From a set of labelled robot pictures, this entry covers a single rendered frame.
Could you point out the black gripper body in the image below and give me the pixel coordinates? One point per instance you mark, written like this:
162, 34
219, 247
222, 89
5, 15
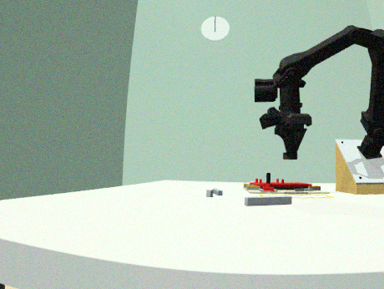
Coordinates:
294, 118

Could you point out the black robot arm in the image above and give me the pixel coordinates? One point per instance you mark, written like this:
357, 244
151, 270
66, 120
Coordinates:
288, 77

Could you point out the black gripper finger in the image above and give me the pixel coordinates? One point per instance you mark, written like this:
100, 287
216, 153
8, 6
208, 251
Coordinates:
295, 137
286, 141

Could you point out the black and grey wheel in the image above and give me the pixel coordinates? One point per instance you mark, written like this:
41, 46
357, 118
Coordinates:
288, 156

